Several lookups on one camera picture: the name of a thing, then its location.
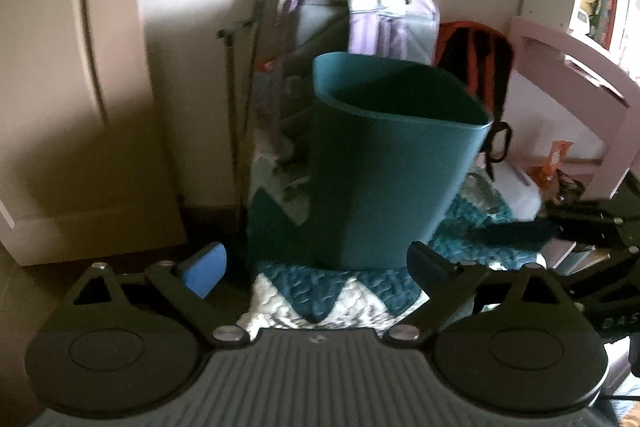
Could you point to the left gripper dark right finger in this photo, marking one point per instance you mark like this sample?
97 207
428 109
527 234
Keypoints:
451 289

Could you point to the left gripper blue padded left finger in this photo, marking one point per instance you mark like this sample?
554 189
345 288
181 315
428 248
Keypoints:
185 286

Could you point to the teal plastic trash bin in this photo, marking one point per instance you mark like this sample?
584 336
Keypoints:
392 143

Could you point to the teal white zigzag quilt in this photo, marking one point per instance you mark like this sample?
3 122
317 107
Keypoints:
298 297

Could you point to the beige wooden door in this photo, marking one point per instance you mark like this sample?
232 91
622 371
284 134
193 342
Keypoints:
83 171

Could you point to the orange snack bag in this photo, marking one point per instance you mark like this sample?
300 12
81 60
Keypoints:
545 174

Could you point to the black orange backpack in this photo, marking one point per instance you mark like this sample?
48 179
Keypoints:
482 59

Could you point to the purple grey backpack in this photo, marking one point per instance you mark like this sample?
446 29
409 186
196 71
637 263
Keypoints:
294 37

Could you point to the pink desk frame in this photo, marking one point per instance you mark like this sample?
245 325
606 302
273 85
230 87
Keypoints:
564 89

